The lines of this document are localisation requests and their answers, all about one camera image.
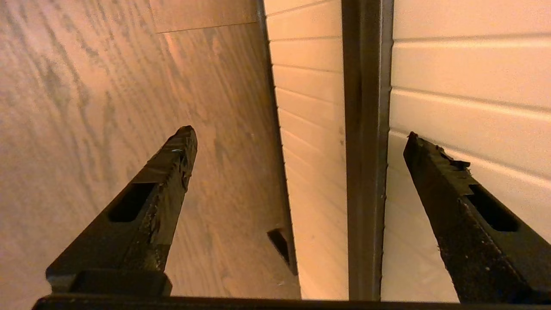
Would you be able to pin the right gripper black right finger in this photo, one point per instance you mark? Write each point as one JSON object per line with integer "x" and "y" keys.
{"x": 482, "y": 241}

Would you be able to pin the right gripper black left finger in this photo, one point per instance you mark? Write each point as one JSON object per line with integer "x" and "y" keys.
{"x": 137, "y": 224}

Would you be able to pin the white fluted drawer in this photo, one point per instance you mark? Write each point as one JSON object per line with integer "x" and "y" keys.
{"x": 473, "y": 77}

